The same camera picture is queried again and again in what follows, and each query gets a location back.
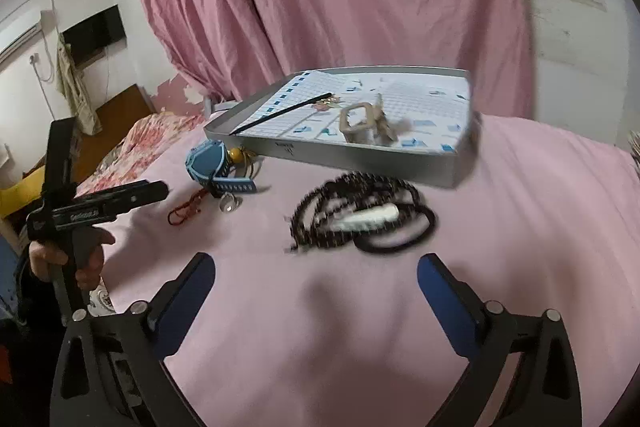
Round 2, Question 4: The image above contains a hanging beige garment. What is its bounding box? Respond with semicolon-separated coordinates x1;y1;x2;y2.
56;35;102;135

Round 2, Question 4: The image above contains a gold flower brooch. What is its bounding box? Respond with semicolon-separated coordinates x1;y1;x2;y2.
312;96;341;112

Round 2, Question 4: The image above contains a black hair stick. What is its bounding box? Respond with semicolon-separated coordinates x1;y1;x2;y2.
230;92;333;135

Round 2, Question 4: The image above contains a wall mounted black television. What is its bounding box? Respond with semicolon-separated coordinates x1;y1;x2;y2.
62;5;126;67

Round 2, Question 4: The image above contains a beige hair claw clip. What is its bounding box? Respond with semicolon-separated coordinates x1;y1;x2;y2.
338;94;398;146

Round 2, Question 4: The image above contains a blue kids smartwatch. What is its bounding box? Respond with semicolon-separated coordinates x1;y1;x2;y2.
184;140;257;198

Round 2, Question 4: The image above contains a left hand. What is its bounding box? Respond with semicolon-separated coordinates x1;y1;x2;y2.
28;229;116;291

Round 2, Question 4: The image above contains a black bead necklace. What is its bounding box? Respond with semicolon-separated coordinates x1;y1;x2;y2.
284;172;426;254

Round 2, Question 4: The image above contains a grey jewelry tray box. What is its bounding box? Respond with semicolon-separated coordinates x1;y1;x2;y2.
205;66;477;188

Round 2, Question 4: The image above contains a pink bed sheet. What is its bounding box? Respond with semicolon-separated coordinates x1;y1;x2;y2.
103;116;639;426

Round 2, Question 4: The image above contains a wooden headboard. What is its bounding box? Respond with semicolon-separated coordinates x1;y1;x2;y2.
22;83;158;183

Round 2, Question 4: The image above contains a white grid paper liner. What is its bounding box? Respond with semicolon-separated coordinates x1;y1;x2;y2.
231;70;472;154

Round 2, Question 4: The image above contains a white air conditioner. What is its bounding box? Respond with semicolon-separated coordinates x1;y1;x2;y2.
0;10;42;64

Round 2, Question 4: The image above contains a floral quilt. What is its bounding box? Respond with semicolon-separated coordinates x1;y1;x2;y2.
77;112;205;195

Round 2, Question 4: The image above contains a yellow bead hair tie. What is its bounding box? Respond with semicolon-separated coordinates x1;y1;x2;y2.
226;146;263;169

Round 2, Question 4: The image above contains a red cord bracelet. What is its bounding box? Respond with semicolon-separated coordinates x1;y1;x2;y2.
166;185;211;228

